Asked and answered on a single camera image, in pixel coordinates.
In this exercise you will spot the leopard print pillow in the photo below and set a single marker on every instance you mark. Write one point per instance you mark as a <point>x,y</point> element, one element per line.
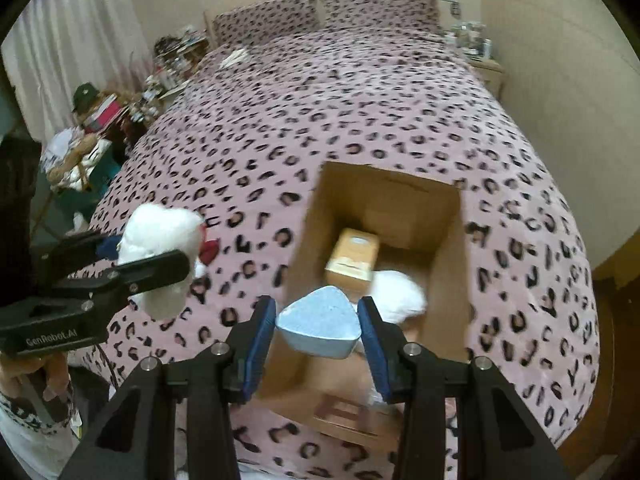
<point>265,15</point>
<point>380,5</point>

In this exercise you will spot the pink box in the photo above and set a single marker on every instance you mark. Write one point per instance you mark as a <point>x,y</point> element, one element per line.
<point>105,112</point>

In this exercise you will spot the green cap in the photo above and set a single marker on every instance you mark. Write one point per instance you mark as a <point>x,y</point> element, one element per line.
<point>84,97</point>

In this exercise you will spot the small tan cardboard box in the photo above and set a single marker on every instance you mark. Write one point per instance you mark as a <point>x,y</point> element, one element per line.
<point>350,260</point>

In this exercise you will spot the pink leopard print blanket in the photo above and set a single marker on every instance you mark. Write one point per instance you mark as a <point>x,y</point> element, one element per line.
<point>325,105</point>

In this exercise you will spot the white cloth pile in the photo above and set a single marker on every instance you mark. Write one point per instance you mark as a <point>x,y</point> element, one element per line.
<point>75,160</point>

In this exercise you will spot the person's left hand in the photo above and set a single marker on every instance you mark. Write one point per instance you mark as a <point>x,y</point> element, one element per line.
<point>47,377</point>

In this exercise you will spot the wooden nightstand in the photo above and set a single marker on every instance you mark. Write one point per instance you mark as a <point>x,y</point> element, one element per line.
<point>487,77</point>

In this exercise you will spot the small white cloth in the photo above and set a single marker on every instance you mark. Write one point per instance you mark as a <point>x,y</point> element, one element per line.
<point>235,57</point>

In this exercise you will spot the white cat plush toy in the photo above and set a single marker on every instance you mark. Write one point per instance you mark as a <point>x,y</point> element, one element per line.
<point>155,232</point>

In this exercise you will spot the cluttered side table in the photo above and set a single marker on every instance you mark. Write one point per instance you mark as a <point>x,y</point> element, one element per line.
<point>177,60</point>

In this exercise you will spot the white curtain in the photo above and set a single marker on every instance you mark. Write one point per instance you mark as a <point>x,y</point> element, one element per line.
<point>75,45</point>

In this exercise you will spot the cluttered bottles on nightstand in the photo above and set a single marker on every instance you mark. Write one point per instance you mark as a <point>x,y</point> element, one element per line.
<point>467,40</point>

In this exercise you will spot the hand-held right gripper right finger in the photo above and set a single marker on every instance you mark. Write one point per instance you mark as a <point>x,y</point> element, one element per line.
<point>374,352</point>

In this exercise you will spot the blue triangular sponge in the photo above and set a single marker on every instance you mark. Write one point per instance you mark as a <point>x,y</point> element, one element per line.
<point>320,320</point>

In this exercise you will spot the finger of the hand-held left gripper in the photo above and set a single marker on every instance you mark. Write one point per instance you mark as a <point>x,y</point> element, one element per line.
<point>145,272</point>
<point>75,252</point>

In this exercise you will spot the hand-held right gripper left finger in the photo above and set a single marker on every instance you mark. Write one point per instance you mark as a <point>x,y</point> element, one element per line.
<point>260,342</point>

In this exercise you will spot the large brown cardboard box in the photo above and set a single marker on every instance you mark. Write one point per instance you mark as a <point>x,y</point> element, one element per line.
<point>445,260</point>

